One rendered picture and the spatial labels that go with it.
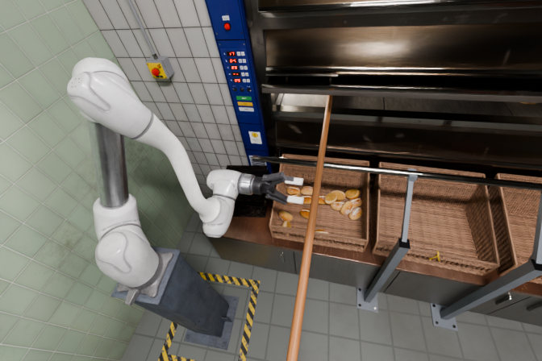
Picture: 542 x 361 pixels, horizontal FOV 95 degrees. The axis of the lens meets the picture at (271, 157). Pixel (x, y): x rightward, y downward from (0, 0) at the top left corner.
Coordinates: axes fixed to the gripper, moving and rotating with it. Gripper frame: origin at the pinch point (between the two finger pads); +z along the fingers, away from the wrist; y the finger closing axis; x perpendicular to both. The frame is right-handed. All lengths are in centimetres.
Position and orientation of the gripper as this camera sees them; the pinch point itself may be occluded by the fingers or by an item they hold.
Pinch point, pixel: (300, 191)
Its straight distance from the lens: 104.2
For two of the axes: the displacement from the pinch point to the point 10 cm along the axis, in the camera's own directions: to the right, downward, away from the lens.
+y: 1.1, 6.7, 7.3
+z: 9.6, 1.1, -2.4
